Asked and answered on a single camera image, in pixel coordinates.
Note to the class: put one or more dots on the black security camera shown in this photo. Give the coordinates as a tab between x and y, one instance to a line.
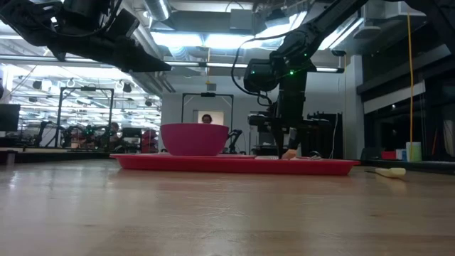
338	53

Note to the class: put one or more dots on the person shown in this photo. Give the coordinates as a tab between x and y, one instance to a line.
114	129
207	118

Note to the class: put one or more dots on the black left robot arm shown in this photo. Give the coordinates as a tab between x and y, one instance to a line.
21	17

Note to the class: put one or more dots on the dark background table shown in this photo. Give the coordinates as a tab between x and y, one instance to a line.
264	149

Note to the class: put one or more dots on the round silver air duct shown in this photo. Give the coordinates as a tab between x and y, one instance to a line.
160	9

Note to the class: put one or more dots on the black curtain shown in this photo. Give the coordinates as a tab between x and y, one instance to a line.
327	142

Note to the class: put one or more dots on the dark background workbench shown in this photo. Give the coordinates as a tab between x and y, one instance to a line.
53	154

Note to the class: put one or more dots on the green and white container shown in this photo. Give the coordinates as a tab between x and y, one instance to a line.
414	153

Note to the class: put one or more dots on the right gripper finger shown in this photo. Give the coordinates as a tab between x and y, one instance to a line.
279	138
295	137

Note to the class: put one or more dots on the magenta plastic bowl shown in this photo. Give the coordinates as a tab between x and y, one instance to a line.
193	140

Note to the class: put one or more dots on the red plastic tray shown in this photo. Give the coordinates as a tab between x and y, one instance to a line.
231	166

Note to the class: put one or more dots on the black background robot arm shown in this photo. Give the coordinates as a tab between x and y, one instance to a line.
236	133
87	131

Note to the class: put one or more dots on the long ceiling light rail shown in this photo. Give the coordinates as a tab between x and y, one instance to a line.
220	65

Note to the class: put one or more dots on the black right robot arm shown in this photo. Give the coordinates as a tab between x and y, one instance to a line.
320	25

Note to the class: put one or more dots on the beige cloth napkin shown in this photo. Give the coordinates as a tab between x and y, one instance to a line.
266	157

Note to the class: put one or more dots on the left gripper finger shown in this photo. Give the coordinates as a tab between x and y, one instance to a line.
142	62

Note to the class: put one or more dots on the black camera frame rig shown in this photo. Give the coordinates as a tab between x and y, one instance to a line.
88	88
208	94

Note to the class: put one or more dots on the small red box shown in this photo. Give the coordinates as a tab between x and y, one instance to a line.
388	155

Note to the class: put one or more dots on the grey wall vent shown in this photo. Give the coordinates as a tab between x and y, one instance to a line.
211	87

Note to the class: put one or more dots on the white and blue container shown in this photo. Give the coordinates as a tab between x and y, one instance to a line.
401	155

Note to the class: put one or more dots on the black computer monitor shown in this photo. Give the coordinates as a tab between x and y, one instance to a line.
9	117

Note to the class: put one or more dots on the grey ceiling box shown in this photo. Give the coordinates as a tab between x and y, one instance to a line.
241	19

